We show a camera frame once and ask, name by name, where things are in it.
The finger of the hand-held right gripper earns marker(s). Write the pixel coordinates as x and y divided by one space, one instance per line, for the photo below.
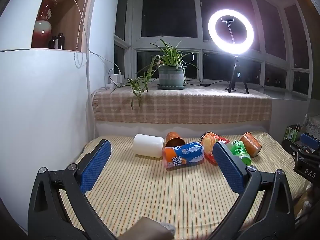
291 148
310 141

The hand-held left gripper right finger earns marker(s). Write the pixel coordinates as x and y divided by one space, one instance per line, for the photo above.
228 167

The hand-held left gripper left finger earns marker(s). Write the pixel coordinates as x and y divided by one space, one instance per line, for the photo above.
96 165

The blue and orange cup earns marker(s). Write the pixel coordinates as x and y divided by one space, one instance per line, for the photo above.
185 156

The brown paper cup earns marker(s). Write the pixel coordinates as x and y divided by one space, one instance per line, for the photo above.
251 143

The white plastic cup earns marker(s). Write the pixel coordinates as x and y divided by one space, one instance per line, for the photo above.
148 145

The orange paper cup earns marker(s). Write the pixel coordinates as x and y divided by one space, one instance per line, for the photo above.
172 138

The green cardboard box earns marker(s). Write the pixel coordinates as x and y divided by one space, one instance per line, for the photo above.
291 133

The white lace cloth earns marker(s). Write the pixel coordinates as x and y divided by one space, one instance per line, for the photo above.
313 125

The green plastic bottle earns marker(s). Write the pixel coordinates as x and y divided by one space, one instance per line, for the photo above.
240 151

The red orange snack packet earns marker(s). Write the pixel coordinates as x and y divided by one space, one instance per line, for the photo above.
208 145

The striped bed sheet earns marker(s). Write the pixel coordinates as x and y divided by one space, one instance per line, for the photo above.
155 192

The checkered sill cloth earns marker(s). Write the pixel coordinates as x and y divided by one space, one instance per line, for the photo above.
180 107

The white power strip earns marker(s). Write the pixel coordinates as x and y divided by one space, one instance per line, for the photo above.
112 85

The brown padded object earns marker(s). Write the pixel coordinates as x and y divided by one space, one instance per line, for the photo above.
150 230

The white charger plug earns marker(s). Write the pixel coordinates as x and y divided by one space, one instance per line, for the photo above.
118 78

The black tripod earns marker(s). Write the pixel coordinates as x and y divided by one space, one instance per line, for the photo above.
236 76

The green pot saucer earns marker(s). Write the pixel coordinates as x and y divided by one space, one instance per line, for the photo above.
171 87

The green flower pot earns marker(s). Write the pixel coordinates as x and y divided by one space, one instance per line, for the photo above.
172 76

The spider plant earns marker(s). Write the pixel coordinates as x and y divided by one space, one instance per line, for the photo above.
167 55

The tall dark bottle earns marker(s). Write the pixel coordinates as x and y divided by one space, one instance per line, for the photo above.
61 41

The short dark bottle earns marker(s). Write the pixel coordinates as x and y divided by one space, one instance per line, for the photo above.
52 42

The red and white vase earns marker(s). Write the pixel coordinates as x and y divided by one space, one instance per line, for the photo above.
43 28

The wooden wall shelf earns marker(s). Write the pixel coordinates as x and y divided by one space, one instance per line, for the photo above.
67 10

